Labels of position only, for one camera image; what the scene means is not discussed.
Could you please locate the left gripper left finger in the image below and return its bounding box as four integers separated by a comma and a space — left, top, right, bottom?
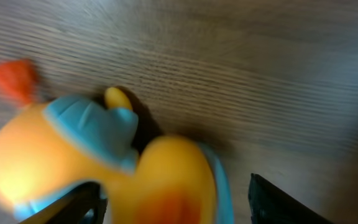
19, 182, 108, 224

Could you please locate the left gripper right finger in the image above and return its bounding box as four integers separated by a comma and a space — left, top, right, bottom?
248, 174, 332, 224

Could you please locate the yellow blue rubber duck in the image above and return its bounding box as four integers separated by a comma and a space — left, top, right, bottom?
0, 59, 234, 223

